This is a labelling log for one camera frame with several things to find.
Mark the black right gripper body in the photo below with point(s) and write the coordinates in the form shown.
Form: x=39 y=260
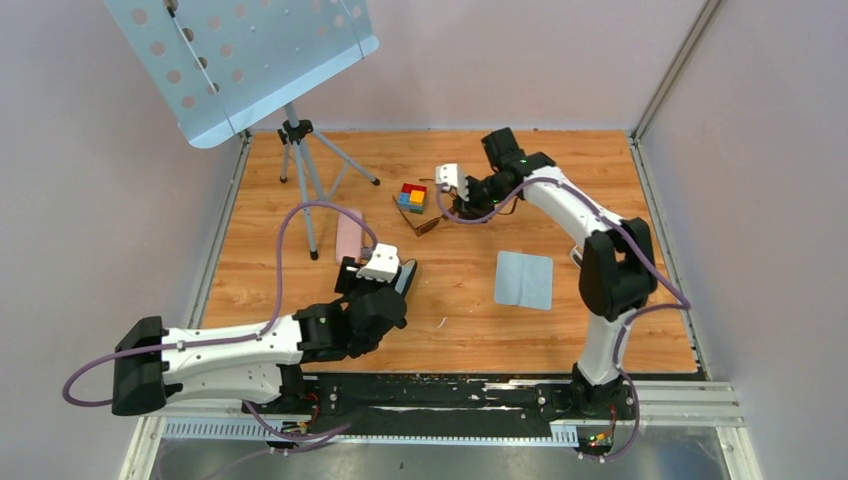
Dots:
x=483 y=196

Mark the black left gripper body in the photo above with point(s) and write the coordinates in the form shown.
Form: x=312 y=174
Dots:
x=353 y=287

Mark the black glasses case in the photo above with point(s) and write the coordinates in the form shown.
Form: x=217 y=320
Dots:
x=405 y=277

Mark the brown frame sunglasses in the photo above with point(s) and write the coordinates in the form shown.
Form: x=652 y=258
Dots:
x=423 y=227

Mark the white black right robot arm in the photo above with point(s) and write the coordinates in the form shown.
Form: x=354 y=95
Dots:
x=617 y=271

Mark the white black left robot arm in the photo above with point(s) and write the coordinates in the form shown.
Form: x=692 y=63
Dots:
x=257 y=363

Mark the pink glasses case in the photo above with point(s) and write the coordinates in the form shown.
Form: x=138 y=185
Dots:
x=349 y=238

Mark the colourful toy brick cube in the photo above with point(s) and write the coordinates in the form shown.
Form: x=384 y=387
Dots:
x=412 y=198

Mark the right blue cleaning cloth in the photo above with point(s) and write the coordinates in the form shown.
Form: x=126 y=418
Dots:
x=524 y=280

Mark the perforated music stand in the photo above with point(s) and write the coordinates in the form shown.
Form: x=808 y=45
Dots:
x=223 y=66

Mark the white frame sunglasses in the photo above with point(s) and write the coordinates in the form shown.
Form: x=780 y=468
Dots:
x=576 y=256

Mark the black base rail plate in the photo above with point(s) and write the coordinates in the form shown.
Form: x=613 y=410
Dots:
x=453 y=406

